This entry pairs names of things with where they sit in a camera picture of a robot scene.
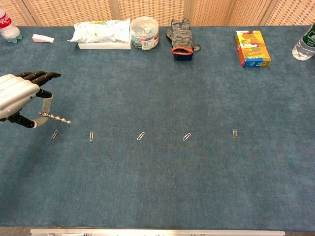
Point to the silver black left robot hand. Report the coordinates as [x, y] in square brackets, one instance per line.
[14, 93]

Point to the silver beaded magnetic rod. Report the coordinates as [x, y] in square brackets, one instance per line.
[59, 119]

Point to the silver metal paperclip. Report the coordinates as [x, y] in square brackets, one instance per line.
[235, 133]
[54, 135]
[140, 136]
[91, 136]
[186, 137]

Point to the pink white paper block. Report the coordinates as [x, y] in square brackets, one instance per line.
[41, 38]

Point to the red label cola bottle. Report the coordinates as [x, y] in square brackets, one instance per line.
[7, 27]

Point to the wicker folding screen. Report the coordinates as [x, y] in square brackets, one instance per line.
[73, 12]

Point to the flat white box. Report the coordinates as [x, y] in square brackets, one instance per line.
[105, 46]

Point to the white wet wipes pack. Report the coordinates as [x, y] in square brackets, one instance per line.
[101, 30]

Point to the clear tub of clips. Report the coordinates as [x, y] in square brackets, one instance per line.
[144, 34]

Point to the dark blue small box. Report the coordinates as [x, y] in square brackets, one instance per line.
[183, 57]

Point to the grey knit orange-cuff glove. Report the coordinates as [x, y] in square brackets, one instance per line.
[181, 37]

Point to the orange yellow carton box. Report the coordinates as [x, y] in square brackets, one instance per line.
[252, 49]

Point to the green label water bottle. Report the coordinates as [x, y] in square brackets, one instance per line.
[301, 48]

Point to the aluminium rail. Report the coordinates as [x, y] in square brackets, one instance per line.
[157, 232]

